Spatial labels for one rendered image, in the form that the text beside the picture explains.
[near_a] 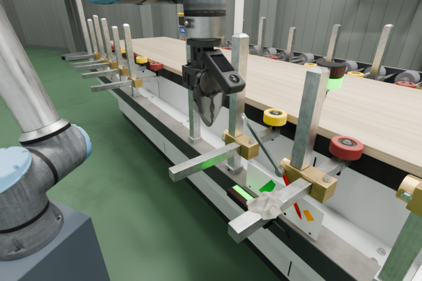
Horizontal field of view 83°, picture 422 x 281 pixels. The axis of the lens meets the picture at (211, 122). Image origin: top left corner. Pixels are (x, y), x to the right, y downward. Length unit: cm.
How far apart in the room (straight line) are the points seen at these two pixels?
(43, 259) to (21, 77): 53
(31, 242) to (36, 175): 19
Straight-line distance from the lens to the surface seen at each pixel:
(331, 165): 72
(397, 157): 77
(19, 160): 82
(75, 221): 96
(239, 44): 69
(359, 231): 92
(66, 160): 91
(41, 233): 91
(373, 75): 168
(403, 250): 62
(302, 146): 62
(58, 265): 97
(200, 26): 51
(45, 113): 90
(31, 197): 86
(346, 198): 90
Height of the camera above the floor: 124
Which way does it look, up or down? 26 degrees down
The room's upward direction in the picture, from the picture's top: straight up
